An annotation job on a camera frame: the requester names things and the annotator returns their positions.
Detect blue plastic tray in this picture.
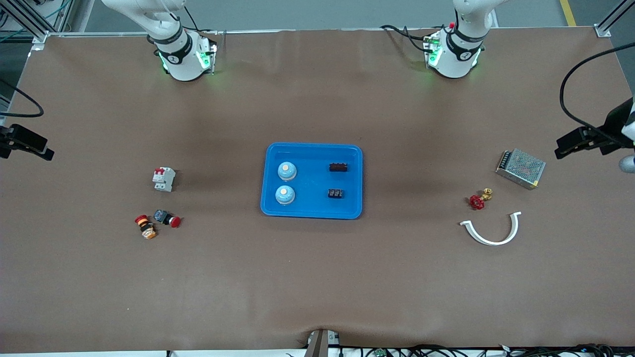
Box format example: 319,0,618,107
260,142,364,220

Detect metal mesh power supply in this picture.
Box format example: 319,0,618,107
495,148,547,190

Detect orange red push button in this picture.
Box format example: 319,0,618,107
134,215,158,240

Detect white curved plastic clip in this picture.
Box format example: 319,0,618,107
459,211,522,246

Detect black red emergency stop button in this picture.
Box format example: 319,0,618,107
153,209,182,229

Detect brown table mat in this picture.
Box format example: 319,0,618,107
0,27,635,354

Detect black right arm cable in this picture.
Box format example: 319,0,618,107
0,79,45,119

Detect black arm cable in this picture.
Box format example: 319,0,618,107
560,42,635,132
0,79,45,119

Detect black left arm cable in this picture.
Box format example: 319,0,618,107
560,42,635,132

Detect red handle brass valve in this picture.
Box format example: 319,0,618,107
469,188,494,210

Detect aluminium frame post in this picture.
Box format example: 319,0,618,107
594,0,635,38

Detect aluminium frame with green cables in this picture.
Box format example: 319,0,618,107
0,0,75,50

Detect white circuit breaker red switch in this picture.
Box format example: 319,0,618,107
152,167,176,192

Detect black base cables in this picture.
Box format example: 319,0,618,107
381,24,437,54
183,4,221,36

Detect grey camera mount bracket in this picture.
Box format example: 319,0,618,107
304,328,341,357

